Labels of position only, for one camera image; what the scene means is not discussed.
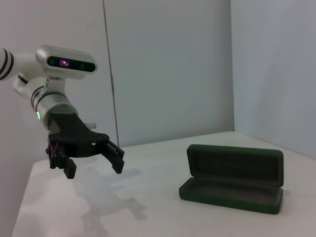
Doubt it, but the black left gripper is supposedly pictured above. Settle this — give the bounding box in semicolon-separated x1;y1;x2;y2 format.
45;112;125;180

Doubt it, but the green glasses case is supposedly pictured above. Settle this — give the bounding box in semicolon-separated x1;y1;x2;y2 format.
179;144;284;215

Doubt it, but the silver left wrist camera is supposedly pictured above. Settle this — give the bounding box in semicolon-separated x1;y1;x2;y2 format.
36;45;99;96

